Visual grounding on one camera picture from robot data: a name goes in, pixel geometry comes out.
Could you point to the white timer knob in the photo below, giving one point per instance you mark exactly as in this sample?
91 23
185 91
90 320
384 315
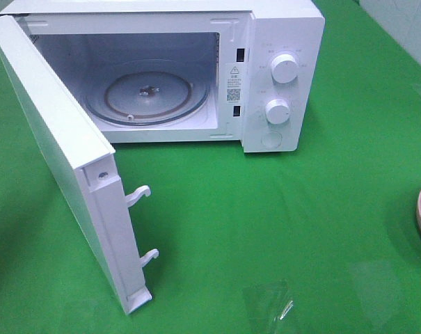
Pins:
277 112

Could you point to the round door release button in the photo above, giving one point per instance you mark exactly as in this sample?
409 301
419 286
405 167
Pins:
272 139

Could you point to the white upper power knob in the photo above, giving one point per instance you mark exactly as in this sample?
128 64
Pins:
284 68

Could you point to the white warning label sticker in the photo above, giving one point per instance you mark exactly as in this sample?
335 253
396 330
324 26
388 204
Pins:
233 82

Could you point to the clear tape patch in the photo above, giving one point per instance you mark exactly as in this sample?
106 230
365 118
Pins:
268 302

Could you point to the glass microwave turntable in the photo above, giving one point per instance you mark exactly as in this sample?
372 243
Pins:
146 98

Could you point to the white microwave oven body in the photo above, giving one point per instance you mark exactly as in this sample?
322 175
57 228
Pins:
85 42

